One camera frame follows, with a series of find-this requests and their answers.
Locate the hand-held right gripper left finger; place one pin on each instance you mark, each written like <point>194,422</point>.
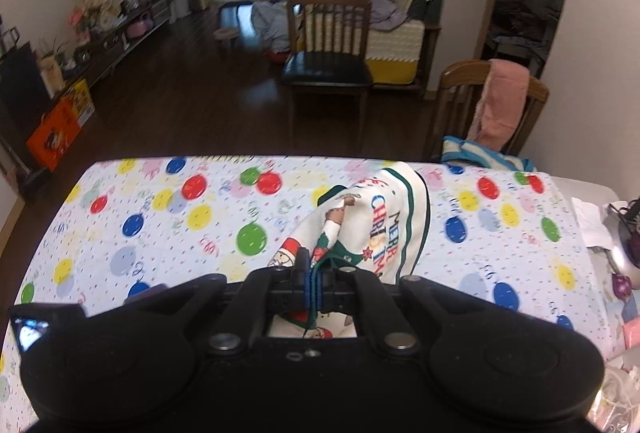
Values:
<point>303,280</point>

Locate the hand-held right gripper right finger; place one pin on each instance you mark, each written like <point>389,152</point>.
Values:
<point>324,288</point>

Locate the christmas printed cloth bag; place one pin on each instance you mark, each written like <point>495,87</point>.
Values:
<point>395,223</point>

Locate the polka dot tablecloth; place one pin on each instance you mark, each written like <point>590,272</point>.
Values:
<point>150,223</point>

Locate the blue striped cloth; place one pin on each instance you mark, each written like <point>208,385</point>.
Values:
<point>475,153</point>

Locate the wooden chair with black seat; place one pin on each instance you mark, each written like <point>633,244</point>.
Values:
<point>325,63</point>

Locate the red basin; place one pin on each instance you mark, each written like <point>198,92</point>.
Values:
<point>277,57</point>

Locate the grey white bundle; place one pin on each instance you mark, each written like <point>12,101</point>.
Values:
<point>270,28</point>

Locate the cream sofa throw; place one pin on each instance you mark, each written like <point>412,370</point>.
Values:
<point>395,40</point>

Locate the pink towel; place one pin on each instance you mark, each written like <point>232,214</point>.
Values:
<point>502,103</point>

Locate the small round stool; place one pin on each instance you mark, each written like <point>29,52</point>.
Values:
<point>227,34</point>

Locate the white paper sheet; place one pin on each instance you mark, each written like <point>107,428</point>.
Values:
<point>592,223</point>

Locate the purple cloth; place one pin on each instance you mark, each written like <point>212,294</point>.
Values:
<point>387,13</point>

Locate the yellow box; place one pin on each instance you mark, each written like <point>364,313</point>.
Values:
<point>80,100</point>

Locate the orange box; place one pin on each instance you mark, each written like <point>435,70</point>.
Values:
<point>52,138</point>

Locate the pink round bag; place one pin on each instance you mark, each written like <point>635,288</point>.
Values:
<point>140,27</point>

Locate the dark tv cabinet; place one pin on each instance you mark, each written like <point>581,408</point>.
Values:
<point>100,48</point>

